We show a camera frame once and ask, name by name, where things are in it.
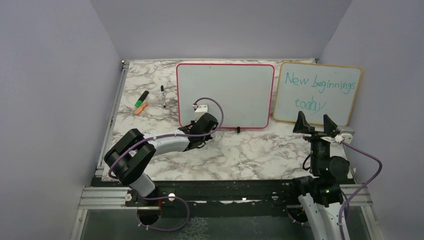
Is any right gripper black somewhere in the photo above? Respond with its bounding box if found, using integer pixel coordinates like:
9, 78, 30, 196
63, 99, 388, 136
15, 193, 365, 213
293, 110, 337, 173

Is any red framed whiteboard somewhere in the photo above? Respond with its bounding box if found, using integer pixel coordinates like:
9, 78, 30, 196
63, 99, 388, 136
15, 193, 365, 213
176, 63, 275, 129

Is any black whiteboard marker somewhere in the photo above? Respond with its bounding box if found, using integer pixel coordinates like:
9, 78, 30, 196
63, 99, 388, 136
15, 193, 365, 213
160, 85, 167, 108

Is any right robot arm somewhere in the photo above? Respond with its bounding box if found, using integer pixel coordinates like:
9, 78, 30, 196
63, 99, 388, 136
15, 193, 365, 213
288, 111, 354, 240

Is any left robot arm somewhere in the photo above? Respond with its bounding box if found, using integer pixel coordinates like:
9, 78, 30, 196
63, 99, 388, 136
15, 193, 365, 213
103, 113, 220, 206

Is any yellow framed written whiteboard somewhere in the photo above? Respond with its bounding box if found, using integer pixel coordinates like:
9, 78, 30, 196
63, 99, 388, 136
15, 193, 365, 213
272, 62, 363, 126

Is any orange highlighter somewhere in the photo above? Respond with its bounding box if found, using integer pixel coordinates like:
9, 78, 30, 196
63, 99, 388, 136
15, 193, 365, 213
133, 102, 149, 116

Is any green highlighter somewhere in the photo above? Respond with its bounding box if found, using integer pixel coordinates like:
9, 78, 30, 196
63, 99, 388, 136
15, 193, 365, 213
134, 90, 150, 108

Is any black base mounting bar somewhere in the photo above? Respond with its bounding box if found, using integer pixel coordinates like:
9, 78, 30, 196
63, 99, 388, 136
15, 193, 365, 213
91, 177, 355, 216

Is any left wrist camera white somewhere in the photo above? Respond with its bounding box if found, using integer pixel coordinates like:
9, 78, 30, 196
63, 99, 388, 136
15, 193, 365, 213
192, 103, 209, 122

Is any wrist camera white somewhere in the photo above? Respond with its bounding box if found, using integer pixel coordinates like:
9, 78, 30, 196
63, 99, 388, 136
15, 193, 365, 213
192, 103, 209, 122
334, 126, 355, 144

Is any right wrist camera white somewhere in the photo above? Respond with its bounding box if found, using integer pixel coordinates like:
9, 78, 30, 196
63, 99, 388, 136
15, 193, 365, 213
334, 126, 355, 144

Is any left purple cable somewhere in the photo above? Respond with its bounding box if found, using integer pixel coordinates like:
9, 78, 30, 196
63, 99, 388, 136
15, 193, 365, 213
107, 97, 225, 233

